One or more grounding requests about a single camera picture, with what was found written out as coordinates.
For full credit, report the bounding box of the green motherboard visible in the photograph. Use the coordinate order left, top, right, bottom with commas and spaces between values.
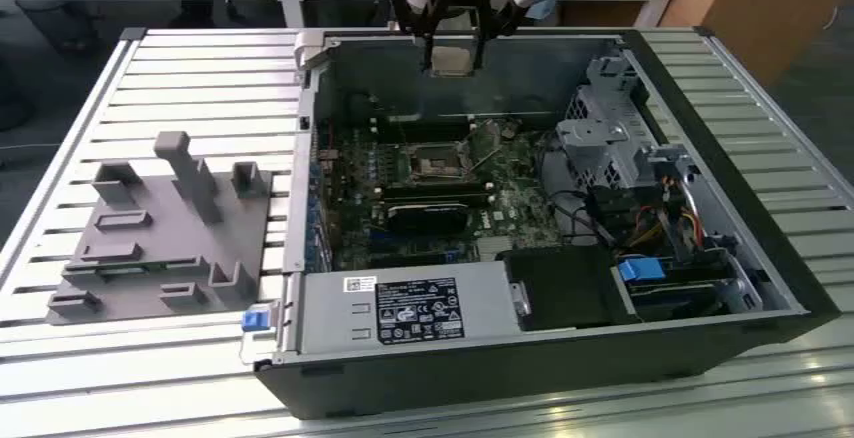
307, 118, 570, 273

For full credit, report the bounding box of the black PC case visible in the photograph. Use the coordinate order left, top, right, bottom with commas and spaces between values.
236, 26, 841, 422

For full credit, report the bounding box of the black expansion slot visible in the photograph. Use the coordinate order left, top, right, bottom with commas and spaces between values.
367, 253, 447, 267

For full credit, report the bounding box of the silver chipset heatsink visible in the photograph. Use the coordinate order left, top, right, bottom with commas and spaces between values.
475, 234, 517, 255

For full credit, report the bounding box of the black graphics card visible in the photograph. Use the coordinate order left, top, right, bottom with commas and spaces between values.
383, 199, 471, 239

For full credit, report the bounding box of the grey case handle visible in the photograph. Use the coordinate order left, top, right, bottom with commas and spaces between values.
292, 29, 335, 73

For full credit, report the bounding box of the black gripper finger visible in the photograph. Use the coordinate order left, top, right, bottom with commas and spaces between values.
470, 0, 526, 73
383, 0, 443, 73

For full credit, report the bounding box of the grey power supply unit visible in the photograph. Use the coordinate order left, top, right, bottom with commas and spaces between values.
291, 261, 534, 355

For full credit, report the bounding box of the blue case latch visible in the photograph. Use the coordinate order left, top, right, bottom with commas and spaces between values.
240, 309, 270, 335

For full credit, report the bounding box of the blue disk carrier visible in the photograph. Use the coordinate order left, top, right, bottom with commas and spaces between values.
617, 256, 669, 287

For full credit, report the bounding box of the CPU socket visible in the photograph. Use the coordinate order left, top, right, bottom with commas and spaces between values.
407, 143, 470, 180

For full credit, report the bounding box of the metal drive cage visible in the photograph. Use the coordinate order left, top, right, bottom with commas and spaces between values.
551, 55, 699, 194

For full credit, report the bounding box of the grey parts rack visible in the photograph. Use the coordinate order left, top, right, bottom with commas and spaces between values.
43, 130, 276, 328

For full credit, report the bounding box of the silver CPU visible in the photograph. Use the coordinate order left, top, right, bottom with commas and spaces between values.
431, 46, 478, 79

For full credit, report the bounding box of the wooden cabinet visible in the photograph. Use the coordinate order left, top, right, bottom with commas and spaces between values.
658, 0, 854, 90

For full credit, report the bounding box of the black plastic shroud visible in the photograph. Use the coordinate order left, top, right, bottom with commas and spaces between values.
498, 245, 639, 333

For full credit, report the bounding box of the black cable bundle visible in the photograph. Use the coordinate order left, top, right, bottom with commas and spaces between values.
537, 130, 646, 254

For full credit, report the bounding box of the green RAM stick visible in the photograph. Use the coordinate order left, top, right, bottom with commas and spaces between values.
96, 262, 168, 276

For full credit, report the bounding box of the yellow orange wire bundle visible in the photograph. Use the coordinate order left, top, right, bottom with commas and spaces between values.
630, 205, 707, 252

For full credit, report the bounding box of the white floor cable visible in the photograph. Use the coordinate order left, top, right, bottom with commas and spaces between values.
0, 141, 63, 153

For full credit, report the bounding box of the black wastebasket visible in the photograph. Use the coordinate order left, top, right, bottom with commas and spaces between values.
14, 0, 103, 59

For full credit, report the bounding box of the metal disk bay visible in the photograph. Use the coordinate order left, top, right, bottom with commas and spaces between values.
610, 245, 767, 323

